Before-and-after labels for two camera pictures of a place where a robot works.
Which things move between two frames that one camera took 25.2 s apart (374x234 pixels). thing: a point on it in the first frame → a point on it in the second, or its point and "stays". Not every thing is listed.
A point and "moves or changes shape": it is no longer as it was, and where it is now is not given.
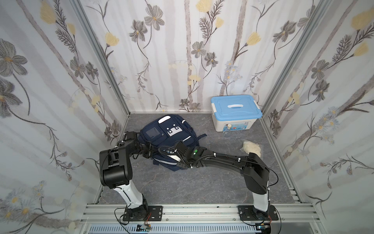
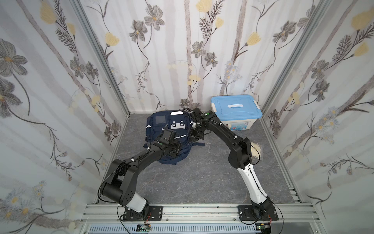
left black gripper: (150, 148) → (173, 154)
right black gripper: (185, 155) → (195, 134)
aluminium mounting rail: (103, 214) stays
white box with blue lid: (234, 112) stays
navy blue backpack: (167, 130) moves or changes shape
